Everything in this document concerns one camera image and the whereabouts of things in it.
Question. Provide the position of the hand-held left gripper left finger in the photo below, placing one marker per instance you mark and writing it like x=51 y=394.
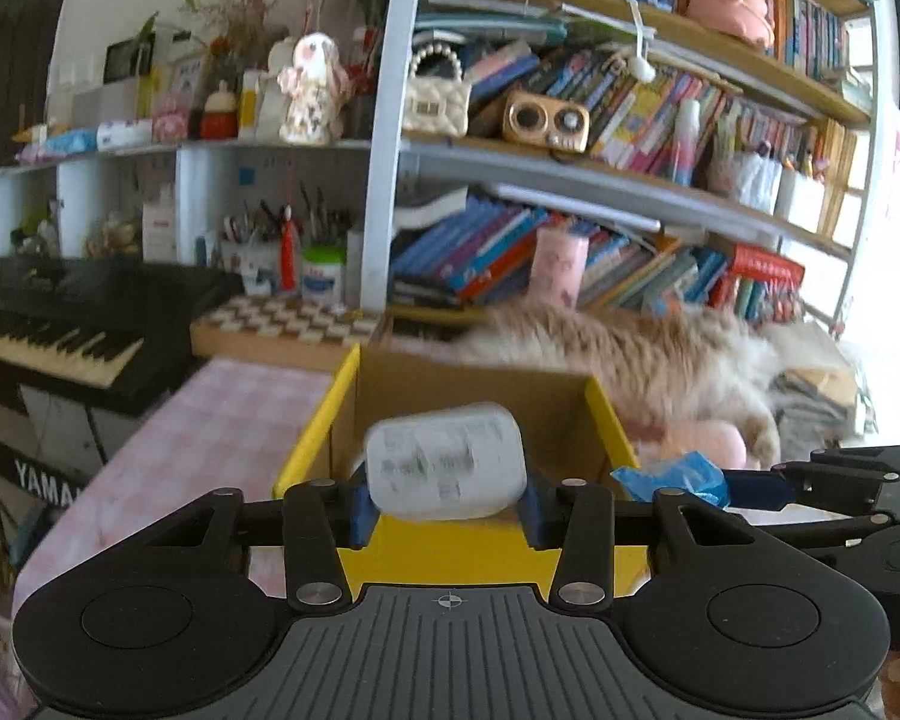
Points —
x=360 y=517

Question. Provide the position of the pink face mask toy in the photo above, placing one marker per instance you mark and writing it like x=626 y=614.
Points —
x=727 y=4

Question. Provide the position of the row of colourful books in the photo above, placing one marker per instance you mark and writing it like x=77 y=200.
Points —
x=480 y=247
x=802 y=15
x=630 y=112

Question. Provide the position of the white jar green lid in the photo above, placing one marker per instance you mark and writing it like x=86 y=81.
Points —
x=322 y=281

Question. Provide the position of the white wooden bookshelf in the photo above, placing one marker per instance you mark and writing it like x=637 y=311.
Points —
x=382 y=165

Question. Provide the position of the clear pen holder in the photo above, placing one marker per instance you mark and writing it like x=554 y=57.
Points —
x=742 y=184

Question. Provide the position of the pink plush toy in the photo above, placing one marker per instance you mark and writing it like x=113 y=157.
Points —
x=705 y=442

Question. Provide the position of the black piano keyboard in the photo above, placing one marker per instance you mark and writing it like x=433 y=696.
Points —
x=120 y=292

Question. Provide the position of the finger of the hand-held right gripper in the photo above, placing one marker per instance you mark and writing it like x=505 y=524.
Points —
x=757 y=487
x=870 y=457

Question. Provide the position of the white pen holder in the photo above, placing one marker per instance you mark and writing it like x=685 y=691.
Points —
x=799 y=202

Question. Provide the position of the red book box set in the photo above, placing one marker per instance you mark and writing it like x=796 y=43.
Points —
x=765 y=262

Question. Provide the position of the white side shelf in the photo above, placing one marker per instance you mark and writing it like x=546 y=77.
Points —
x=75 y=195

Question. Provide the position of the wooden chessboard box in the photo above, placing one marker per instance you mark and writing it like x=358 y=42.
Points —
x=285 y=319

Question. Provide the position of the pink printed cup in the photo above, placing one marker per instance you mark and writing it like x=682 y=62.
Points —
x=559 y=270

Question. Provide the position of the white quilted handbag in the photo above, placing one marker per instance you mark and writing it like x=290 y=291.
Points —
x=435 y=109

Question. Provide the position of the red white figurine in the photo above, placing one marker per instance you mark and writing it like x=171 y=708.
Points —
x=219 y=116

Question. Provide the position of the fluffy cream cat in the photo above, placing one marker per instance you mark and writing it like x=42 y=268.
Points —
x=607 y=352

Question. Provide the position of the red slim bottle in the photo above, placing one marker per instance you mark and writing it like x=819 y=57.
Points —
x=290 y=255

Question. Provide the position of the small pink box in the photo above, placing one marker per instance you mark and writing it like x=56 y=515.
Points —
x=171 y=126

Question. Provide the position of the white printed packet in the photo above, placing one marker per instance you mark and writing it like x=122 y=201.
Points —
x=442 y=465

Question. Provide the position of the blue plastic bag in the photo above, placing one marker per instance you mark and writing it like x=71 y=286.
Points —
x=675 y=476

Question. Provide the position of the yellow cardboard box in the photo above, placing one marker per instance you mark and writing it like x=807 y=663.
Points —
x=435 y=555

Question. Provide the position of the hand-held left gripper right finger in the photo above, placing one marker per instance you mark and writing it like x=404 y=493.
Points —
x=538 y=517

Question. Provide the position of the dried flower bunch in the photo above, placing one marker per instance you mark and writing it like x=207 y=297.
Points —
x=232 y=22

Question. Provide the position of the pot of brushes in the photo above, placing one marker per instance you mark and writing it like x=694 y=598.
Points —
x=251 y=255

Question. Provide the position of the gold retro radio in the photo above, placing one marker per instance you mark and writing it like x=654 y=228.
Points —
x=547 y=124

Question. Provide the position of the pastel gradient bottle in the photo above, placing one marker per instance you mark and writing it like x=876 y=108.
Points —
x=686 y=142

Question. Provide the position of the white box red label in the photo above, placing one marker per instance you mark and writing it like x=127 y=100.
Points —
x=160 y=229

